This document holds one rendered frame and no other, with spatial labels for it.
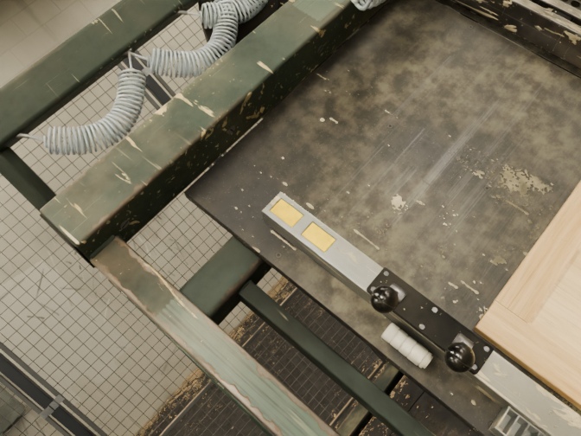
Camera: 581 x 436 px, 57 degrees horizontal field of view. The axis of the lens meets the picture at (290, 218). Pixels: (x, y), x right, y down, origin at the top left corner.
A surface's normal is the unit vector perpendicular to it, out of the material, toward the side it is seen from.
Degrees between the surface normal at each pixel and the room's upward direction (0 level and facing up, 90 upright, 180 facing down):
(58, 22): 90
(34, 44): 90
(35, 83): 90
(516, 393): 56
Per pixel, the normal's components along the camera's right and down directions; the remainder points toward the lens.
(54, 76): 0.41, -0.04
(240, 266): -0.02, -0.45
